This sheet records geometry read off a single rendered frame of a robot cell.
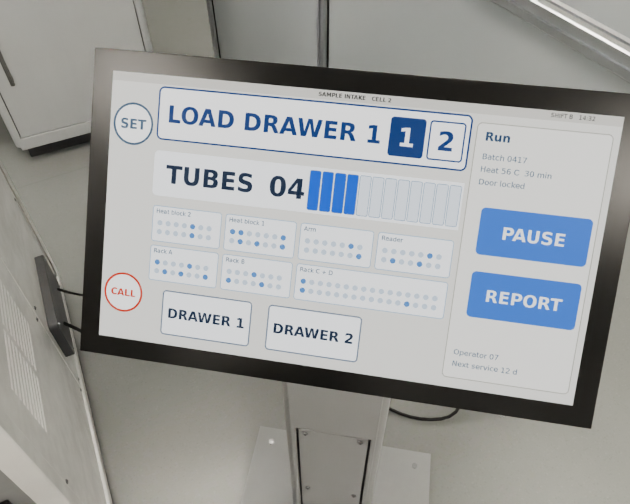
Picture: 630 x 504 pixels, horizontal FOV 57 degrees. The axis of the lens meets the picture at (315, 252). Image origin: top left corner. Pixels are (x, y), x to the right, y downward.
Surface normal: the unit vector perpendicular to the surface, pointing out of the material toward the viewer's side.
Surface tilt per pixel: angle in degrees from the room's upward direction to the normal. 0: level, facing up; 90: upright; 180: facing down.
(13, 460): 90
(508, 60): 90
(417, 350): 50
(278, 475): 5
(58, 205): 0
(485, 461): 0
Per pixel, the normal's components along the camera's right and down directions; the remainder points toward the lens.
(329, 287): -0.14, 0.13
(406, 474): 0.08, -0.66
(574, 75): -0.88, 0.36
